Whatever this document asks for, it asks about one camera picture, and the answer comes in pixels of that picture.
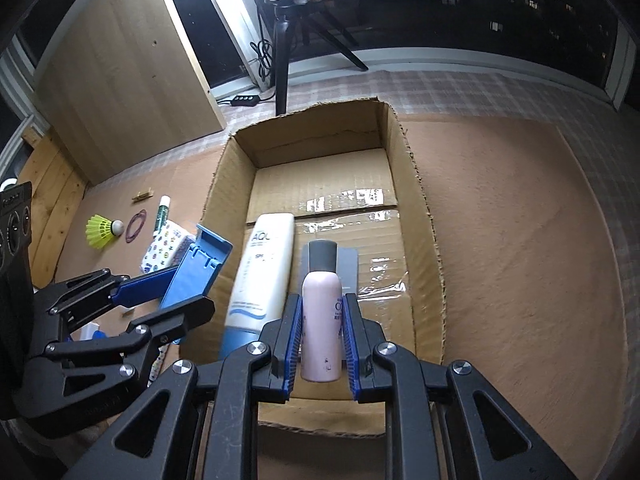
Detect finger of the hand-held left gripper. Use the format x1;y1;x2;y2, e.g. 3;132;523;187
30;296;216;397
34;267;182;333

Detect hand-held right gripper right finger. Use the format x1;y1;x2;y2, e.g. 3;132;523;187
341;292;576;480

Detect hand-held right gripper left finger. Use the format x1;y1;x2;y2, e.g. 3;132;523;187
65;292;306;480

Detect pink bottle grey cap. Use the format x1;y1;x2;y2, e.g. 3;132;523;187
300;240;346;383

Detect white tissue pack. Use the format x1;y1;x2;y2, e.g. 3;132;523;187
139;219;197;386

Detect blue clip tool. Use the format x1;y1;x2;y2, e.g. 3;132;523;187
159;224;234;311

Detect yellow plastic shuttlecock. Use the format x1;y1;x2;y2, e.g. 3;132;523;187
85;214;125;251

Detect white sunscreen tube blue cap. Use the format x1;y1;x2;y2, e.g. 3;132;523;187
220;213;296;361

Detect brown cardboard box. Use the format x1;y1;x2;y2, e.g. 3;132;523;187
180;97;448;441

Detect green stick tube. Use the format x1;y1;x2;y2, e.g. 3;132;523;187
155;196;172;233

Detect pine plank panel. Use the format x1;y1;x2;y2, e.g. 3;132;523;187
20;127;88;286

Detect large light wood board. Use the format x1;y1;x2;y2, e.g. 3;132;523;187
34;0;227;187

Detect black tripod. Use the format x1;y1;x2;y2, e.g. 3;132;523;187
260;0;369;117

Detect plaid mat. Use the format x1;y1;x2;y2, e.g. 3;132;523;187
90;67;640;311

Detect black ring light cable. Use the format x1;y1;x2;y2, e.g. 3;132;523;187
248;40;277;103

